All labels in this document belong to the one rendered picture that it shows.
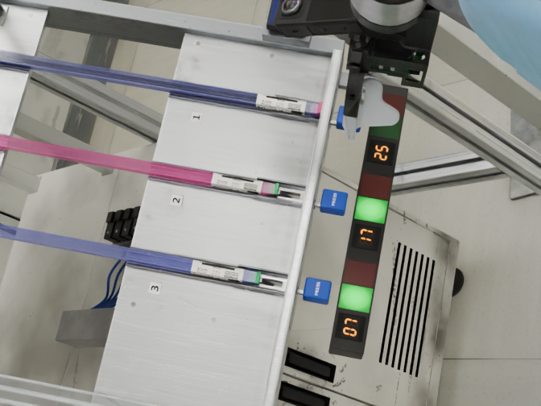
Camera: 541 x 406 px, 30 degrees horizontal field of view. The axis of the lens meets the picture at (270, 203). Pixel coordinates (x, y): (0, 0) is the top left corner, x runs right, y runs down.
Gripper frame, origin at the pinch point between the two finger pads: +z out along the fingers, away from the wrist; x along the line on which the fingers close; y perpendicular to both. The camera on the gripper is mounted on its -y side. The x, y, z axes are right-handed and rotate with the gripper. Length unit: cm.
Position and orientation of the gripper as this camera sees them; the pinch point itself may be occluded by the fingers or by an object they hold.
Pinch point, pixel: (355, 84)
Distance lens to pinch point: 115.3
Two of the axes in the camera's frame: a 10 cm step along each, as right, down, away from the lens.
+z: 0.3, 3.3, 9.4
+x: 2.0, -9.3, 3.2
